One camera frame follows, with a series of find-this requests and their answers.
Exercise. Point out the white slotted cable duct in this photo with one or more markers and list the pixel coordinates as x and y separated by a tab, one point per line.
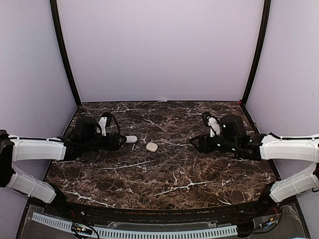
84	231

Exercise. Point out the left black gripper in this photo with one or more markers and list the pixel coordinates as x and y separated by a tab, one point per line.
113	138

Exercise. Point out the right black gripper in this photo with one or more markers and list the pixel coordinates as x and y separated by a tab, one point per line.
204	142

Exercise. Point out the black frame post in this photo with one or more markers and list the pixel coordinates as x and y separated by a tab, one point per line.
63	51
258	52

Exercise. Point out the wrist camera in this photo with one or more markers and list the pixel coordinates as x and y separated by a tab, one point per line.
212	123
104	122

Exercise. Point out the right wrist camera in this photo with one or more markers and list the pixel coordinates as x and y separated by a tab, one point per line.
212	123

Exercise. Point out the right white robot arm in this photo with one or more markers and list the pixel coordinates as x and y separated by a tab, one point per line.
227	134

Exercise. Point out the black front rail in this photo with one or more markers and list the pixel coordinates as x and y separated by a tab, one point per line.
95	214

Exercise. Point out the right black frame post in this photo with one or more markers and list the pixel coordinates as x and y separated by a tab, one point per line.
258	52

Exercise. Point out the white oval charging case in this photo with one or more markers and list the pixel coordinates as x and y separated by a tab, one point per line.
131	139

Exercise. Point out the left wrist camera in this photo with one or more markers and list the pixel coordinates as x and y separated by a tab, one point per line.
104	122

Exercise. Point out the beige square charging case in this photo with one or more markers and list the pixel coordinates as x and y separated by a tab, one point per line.
152	147

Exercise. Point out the left black frame post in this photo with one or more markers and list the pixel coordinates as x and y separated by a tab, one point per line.
63	51

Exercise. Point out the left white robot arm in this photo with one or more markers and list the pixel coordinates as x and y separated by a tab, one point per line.
88	135

